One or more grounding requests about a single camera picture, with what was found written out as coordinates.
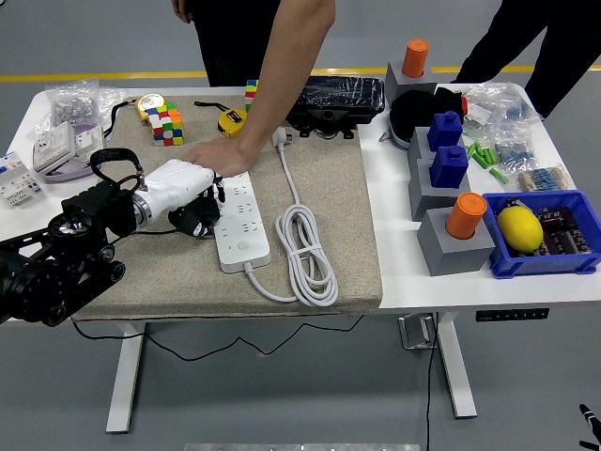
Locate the thin black plug cord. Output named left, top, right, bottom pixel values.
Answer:
left=69, top=227, right=365, bottom=363

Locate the yellow lemon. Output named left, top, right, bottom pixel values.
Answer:
left=496, top=206, right=545, bottom=253

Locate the white power strip cord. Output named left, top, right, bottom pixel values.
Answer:
left=241, top=124, right=340, bottom=307

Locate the taped resistor strip bundle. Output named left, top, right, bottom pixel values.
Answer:
left=516, top=163, right=574, bottom=193

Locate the clear bag of metal nuts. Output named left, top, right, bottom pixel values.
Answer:
left=27, top=78, right=100, bottom=141

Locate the yellow round tape measure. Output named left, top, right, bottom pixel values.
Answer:
left=102, top=92, right=167, bottom=140

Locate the dark brown capacitor heap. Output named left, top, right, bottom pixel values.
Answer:
left=514, top=206, right=593, bottom=258

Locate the white power strip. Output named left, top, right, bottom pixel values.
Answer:
left=213, top=171, right=272, bottom=274

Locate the black cloth cap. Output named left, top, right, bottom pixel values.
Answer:
left=389, top=86, right=466, bottom=150

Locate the grey-brown mat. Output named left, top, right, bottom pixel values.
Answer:
left=69, top=95, right=384, bottom=323

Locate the black plug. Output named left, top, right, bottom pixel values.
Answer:
left=167, top=195, right=222, bottom=239

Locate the grey block with round hole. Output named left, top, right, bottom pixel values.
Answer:
left=416, top=206, right=497, bottom=277
left=384, top=59, right=440, bottom=107

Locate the white wall switch panel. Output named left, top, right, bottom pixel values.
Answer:
left=69, top=124, right=107, bottom=163

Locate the white table leg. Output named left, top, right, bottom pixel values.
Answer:
left=105, top=321, right=146, bottom=434
left=436, top=310, right=479, bottom=420

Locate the black plastic-wrapped case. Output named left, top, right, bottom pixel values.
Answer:
left=285, top=74, right=387, bottom=140

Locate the white circuit breaker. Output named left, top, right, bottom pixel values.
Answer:
left=0, top=152, right=44, bottom=208

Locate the clear plastic bag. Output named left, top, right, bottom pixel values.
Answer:
left=93, top=86, right=128, bottom=126

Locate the black table control panel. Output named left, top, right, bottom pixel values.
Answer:
left=474, top=307, right=550, bottom=323

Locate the orange cylinder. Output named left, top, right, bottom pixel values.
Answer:
left=401, top=39, right=431, bottom=79
left=444, top=192, right=488, bottom=241

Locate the clear bag of blue resistors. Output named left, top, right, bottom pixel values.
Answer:
left=485, top=129, right=539, bottom=173
left=462, top=80, right=546, bottom=131

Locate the yellow square tape measure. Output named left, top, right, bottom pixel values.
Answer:
left=193, top=100, right=249, bottom=140

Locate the hanging black cable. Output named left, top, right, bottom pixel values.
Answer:
left=424, top=312, right=440, bottom=451

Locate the person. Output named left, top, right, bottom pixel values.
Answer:
left=453, top=0, right=601, bottom=121
left=190, top=0, right=278, bottom=88

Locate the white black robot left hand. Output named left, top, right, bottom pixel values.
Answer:
left=140, top=158, right=227, bottom=239

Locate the blue square peg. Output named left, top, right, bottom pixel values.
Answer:
left=425, top=110, right=465, bottom=152
left=429, top=145, right=470, bottom=189

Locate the grey block with square hole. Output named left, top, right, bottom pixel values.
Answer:
left=407, top=157, right=472, bottom=223
left=407, top=125, right=466, bottom=165

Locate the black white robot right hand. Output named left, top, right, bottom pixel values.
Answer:
left=578, top=402, right=601, bottom=451

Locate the person's left hand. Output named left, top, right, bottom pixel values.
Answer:
left=180, top=135, right=254, bottom=179

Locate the blue plastic bin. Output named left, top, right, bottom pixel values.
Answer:
left=481, top=189, right=601, bottom=281

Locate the silver metal bracket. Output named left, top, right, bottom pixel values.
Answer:
left=397, top=312, right=438, bottom=351

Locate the white wall socket panel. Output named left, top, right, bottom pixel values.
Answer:
left=31, top=122, right=77, bottom=173

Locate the purple strap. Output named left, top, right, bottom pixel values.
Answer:
left=39, top=119, right=108, bottom=184

